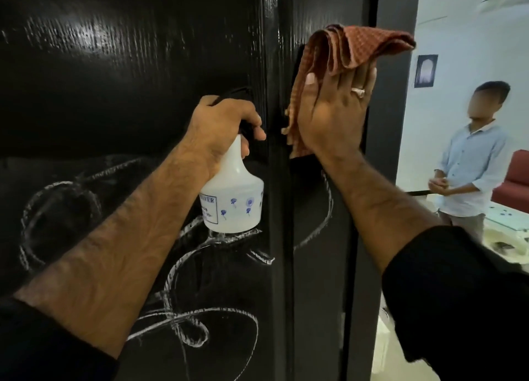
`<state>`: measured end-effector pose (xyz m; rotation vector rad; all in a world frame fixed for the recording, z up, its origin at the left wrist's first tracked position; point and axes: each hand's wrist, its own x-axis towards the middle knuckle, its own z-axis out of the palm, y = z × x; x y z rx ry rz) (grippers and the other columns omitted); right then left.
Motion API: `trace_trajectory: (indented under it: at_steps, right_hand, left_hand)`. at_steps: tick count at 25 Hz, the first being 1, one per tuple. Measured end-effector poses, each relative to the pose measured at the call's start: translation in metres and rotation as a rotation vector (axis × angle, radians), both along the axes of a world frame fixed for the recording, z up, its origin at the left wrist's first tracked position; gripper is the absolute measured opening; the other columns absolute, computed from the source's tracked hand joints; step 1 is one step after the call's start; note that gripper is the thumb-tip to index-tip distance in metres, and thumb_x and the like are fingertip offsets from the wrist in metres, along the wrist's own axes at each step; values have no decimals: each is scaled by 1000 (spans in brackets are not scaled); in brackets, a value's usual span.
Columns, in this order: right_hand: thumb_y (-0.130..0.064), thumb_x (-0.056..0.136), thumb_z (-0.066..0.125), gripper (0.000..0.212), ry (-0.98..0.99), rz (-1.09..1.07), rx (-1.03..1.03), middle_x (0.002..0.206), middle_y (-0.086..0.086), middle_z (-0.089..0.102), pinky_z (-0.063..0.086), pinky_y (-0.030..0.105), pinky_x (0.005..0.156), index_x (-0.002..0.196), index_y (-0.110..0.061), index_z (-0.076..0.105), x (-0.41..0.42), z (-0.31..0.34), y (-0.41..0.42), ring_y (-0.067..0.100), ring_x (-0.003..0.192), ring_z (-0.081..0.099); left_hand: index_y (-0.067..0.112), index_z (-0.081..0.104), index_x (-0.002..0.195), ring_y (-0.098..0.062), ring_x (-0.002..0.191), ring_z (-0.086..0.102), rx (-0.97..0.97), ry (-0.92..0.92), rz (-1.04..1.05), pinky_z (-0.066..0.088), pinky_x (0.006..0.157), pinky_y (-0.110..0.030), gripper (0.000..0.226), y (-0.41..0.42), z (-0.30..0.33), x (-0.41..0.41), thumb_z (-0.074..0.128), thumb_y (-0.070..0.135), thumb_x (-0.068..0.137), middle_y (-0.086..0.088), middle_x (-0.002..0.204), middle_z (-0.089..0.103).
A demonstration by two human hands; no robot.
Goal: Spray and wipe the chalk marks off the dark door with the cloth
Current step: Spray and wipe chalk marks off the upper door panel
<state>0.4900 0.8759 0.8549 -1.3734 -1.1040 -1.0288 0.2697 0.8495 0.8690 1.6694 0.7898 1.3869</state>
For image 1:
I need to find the black wooden door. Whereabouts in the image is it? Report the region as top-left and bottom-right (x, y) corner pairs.
(0, 0), (381, 381)

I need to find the black sleeve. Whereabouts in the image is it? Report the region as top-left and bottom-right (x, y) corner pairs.
(381, 226), (529, 381)
(0, 296), (121, 381)

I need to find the red sofa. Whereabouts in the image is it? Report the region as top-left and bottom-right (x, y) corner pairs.
(490, 149), (529, 215)

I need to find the person's right forearm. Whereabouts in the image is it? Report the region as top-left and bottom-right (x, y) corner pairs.
(318, 147), (445, 276)

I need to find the white spray bottle black trigger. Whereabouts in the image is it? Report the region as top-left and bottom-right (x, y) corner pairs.
(199, 86), (265, 234)

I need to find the person's right hand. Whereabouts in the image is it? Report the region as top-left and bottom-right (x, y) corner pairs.
(296, 64), (377, 162)

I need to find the black left sleeve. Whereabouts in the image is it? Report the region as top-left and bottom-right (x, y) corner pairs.
(0, 296), (121, 381)

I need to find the person's left hand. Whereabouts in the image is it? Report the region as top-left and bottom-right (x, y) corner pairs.
(181, 94), (268, 180)

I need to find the orange checked cloth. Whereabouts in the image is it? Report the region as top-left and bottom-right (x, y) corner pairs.
(282, 24), (417, 159)

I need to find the person's left forearm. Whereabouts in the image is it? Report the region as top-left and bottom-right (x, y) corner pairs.
(14, 138), (212, 359)

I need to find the small framed wall picture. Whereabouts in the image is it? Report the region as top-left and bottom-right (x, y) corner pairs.
(414, 53), (439, 89)

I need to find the black right sleeve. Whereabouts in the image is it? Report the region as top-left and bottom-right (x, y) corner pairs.
(381, 226), (529, 381)

